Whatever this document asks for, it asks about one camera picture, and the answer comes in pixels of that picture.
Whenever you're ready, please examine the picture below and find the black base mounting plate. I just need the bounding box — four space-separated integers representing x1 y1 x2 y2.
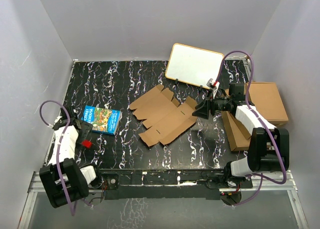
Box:
89 169 253 201

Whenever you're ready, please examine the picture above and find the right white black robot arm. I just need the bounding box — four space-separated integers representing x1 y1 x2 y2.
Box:
193 80 290 188

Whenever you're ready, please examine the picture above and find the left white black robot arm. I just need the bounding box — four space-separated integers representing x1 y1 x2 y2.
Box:
39 105 104 208

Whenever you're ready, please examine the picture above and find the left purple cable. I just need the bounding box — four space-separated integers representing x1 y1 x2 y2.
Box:
39 100 95 217

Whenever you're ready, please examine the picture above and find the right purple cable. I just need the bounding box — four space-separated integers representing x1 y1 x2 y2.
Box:
216 50 288 206

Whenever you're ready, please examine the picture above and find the closed brown cardboard box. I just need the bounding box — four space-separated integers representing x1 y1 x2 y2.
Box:
249 82 289 126

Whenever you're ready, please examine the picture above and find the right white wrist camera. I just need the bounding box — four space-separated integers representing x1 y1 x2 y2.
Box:
206 78 220 92

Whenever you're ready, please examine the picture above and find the whiteboard with wooden frame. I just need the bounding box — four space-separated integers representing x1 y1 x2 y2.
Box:
165 43 224 89

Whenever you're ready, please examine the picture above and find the flat brown cardboard box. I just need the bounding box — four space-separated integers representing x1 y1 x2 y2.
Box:
221 87 273 153

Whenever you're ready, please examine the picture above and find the blue treehouse book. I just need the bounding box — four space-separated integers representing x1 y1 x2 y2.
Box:
81 105 122 136

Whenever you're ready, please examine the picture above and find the small red block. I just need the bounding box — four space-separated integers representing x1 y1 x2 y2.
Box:
81 140 93 149

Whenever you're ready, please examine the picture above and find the purple cable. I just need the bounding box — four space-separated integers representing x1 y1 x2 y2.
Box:
39 100 95 217
216 50 288 206

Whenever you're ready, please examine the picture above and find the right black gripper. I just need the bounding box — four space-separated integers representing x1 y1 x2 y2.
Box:
192 89 233 119

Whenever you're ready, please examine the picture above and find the aluminium frame rail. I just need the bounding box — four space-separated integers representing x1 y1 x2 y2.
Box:
17 170 310 229

